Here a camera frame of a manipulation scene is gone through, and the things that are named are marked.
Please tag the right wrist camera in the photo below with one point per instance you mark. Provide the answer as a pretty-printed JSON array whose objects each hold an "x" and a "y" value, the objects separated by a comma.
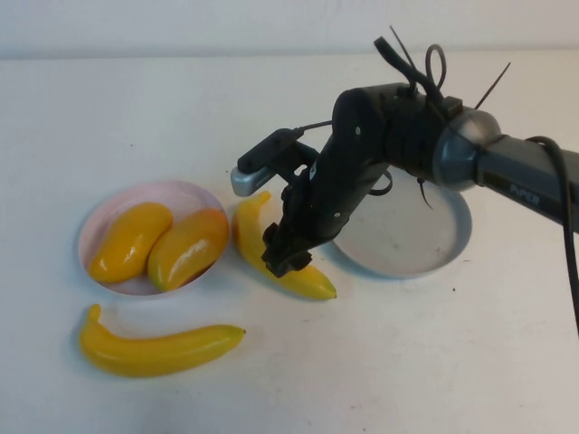
[{"x": 251, "y": 181}]

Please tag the grey round plate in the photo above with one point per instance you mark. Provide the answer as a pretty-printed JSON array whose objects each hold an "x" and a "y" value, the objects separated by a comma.
[{"x": 407, "y": 253}]

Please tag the yellow plastic banana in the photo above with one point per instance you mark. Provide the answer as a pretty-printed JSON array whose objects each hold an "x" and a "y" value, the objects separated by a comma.
[
  {"x": 154, "y": 355},
  {"x": 246, "y": 226}
]

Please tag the pink round plate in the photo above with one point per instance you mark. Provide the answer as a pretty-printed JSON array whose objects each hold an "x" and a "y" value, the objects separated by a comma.
[{"x": 149, "y": 192}]

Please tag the large orange-tipped mango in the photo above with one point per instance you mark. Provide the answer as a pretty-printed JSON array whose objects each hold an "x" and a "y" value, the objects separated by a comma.
[{"x": 187, "y": 255}]

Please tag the small yellow mango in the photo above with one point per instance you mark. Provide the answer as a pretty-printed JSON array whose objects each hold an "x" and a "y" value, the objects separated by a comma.
[{"x": 129, "y": 242}]

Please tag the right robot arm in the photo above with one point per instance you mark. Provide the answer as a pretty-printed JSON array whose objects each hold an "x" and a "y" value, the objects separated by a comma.
[{"x": 520, "y": 176}]

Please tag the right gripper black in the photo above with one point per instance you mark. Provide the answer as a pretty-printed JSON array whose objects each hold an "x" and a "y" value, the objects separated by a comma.
[{"x": 325, "y": 203}]

